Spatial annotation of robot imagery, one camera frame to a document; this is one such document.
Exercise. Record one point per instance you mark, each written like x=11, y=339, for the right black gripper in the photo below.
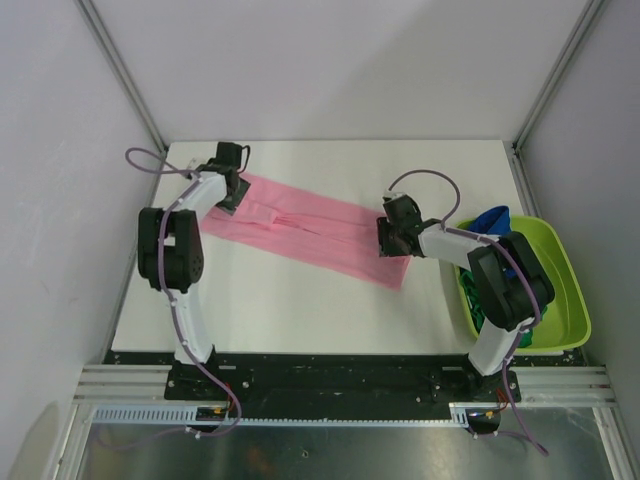
x=384, y=227

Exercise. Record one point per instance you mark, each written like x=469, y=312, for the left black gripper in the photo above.
x=229, y=205

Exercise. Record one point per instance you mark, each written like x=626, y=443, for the pink t shirt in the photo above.
x=310, y=228

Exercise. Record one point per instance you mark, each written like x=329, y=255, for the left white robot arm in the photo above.
x=170, y=254

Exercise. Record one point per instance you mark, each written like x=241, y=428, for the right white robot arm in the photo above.
x=512, y=285

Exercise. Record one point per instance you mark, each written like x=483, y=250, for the green t shirt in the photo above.
x=466, y=282

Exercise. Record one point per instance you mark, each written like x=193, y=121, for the blue t shirt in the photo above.
x=495, y=221

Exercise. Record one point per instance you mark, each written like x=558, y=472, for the lime green plastic basin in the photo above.
x=565, y=323

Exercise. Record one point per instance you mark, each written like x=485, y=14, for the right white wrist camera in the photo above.
x=390, y=195

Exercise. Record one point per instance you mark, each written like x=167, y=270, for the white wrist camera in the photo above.
x=390, y=195
x=196, y=162

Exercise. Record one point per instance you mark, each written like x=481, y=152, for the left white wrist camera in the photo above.
x=196, y=162

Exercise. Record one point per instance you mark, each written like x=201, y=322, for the grey slotted cable duct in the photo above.
x=416, y=415

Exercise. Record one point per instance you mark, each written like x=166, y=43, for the left aluminium frame post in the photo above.
x=104, y=40

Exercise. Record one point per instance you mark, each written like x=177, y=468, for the aluminium frame post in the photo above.
x=575, y=42
x=104, y=40

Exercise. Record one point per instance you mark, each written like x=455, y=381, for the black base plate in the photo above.
x=336, y=383

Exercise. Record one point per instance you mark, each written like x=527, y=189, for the right aluminium frame post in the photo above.
x=575, y=42

